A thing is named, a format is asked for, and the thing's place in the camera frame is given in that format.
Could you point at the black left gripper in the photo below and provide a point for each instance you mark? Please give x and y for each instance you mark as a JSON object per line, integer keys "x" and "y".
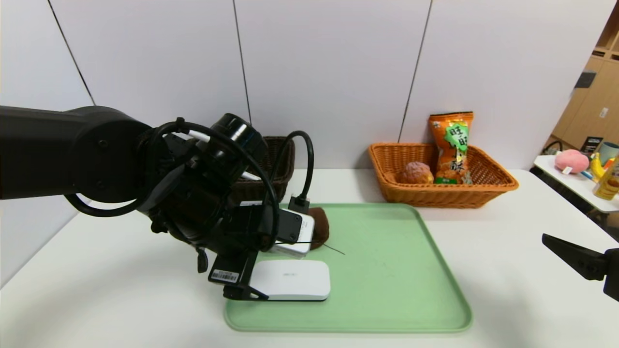
{"x": 227, "y": 274}

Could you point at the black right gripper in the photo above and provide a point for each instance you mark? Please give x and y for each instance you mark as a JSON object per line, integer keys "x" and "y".
{"x": 613, "y": 273}

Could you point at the white rounded router box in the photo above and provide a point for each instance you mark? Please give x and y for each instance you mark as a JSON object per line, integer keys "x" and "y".
{"x": 300, "y": 280}

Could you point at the orange snack bag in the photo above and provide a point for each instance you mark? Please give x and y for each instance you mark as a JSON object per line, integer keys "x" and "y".
{"x": 452, "y": 145}

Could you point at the cream puff bun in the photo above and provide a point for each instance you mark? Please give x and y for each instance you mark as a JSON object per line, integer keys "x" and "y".
{"x": 416, "y": 173}

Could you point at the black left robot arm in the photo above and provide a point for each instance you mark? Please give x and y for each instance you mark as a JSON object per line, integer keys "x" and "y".
{"x": 48, "y": 150}

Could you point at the orange wicker basket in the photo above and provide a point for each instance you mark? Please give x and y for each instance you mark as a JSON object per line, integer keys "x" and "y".
{"x": 488, "y": 186}

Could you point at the dark brown wicker basket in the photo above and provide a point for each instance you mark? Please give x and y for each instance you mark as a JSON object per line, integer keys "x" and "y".
{"x": 283, "y": 164}

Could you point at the white side table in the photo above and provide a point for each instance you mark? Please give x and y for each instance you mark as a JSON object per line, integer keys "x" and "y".
{"x": 570, "y": 186}

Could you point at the yellow drink bottle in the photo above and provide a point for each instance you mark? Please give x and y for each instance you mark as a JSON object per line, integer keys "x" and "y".
{"x": 608, "y": 186}

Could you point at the yellow toy banana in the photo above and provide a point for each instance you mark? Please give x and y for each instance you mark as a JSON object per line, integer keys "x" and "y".
{"x": 596, "y": 168}

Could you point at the pink plush toy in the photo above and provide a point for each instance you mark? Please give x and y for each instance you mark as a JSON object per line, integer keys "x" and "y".
{"x": 571, "y": 162}

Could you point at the brown folded towel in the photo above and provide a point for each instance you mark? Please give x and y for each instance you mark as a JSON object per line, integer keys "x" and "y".
{"x": 320, "y": 227}

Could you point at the teal cup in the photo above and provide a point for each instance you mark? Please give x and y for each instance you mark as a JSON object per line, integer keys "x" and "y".
{"x": 608, "y": 152}

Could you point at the small black sign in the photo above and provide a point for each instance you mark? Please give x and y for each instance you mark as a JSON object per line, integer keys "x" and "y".
{"x": 590, "y": 146}

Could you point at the light green plastic tray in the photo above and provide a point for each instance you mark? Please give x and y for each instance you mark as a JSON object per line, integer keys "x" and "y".
{"x": 387, "y": 270}

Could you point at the wooden cabinet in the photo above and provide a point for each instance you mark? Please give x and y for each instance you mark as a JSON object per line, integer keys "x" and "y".
{"x": 592, "y": 111}

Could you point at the small dark grey box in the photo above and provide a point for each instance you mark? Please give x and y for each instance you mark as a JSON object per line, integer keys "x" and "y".
{"x": 584, "y": 80}

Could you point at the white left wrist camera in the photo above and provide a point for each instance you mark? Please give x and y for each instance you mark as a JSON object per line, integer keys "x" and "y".
{"x": 307, "y": 227}

